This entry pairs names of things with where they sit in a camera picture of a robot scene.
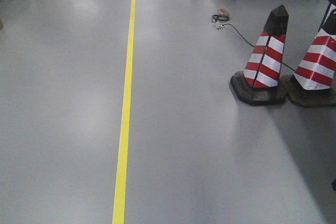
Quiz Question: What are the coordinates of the striped traffic cone left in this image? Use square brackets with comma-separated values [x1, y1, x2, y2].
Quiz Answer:
[230, 5, 289, 105]

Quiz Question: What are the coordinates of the striped traffic cone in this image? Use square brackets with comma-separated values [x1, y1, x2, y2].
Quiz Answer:
[230, 5, 289, 105]
[280, 10, 335, 108]

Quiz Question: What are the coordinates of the striped traffic cone right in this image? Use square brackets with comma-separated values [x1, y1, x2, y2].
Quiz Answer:
[280, 10, 335, 108]

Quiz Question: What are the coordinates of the black floor cable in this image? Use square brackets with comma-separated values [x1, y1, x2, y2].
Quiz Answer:
[220, 23, 297, 72]

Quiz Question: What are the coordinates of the cable bundle on floor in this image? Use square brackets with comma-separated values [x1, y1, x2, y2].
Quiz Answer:
[210, 4, 232, 30]

